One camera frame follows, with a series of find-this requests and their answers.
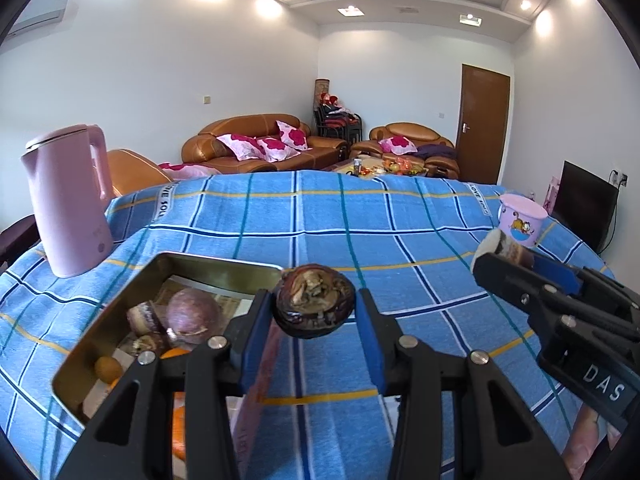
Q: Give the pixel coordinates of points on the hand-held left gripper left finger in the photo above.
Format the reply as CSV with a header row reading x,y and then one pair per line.
x,y
255,342

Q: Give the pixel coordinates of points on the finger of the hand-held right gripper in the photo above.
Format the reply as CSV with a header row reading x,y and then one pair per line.
x,y
510,282
557,272

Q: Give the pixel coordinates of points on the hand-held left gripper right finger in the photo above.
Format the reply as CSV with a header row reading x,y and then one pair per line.
x,y
371,342

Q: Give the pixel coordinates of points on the cut mangosteen half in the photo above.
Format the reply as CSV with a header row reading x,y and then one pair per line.
x,y
510,249
142,317

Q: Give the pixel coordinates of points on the purple passion fruit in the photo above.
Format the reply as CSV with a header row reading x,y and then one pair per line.
x,y
192,315

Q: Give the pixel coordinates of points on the pink metal tin box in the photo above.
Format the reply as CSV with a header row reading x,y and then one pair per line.
x,y
210,267

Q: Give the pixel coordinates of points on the small brown kiwi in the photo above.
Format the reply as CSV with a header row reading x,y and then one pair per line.
x,y
107,369

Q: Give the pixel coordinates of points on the person's right hand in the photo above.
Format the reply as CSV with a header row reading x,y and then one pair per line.
x,y
585,440

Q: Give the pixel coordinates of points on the printed paper leaflet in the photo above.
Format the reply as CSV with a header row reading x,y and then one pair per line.
x,y
237,307

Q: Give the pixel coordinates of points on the pink cartoon bucket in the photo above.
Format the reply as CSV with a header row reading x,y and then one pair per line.
x,y
525,220

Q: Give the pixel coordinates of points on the black television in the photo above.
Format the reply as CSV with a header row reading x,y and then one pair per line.
x,y
582,205

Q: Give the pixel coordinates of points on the pink bag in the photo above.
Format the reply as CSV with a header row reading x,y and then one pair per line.
x,y
551,192

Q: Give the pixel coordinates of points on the blue plaid tablecloth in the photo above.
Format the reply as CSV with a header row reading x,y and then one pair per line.
x,y
325,220

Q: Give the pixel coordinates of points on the purple cloth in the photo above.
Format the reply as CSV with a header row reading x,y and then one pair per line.
x,y
436,151

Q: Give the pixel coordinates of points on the brown wooden door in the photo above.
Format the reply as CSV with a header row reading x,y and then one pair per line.
x,y
485,125

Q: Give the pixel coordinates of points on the pile of colourful snacks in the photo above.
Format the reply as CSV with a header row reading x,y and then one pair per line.
x,y
400,164

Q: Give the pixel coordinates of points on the wooden coffee table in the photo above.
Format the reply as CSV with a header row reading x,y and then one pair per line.
x,y
345,167

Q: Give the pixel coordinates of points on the pink floral pillow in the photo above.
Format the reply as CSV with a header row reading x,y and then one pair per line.
x,y
292,136
398,144
275,148
240,145

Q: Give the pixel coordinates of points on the brown leather loveseat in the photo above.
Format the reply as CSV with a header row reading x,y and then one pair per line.
x,y
410,132

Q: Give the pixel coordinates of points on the brown leather sofa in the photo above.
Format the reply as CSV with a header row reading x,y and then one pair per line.
x,y
210,152

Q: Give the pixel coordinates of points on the orange leather armchair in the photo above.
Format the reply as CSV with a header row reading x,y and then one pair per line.
x,y
135,170

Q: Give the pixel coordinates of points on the stacked black chairs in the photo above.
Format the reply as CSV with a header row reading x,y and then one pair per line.
x,y
340,125

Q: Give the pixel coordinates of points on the pink electric kettle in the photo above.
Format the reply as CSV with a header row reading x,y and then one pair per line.
x,y
65,200

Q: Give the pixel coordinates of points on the red plush toys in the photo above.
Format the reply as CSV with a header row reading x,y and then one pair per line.
x,y
332,99

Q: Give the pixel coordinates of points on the tall patterned vase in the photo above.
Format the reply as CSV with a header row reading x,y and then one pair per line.
x,y
322,89

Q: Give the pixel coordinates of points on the dark maroon chair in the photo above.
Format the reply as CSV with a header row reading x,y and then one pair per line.
x,y
17,237

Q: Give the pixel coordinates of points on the square ceiling light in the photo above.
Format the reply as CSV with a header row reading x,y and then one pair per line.
x,y
350,11
471,19

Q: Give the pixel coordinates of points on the white air conditioner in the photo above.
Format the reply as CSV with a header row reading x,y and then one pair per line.
x,y
45,10

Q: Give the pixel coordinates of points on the wall socket with plug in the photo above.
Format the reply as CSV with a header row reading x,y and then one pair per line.
x,y
620,178

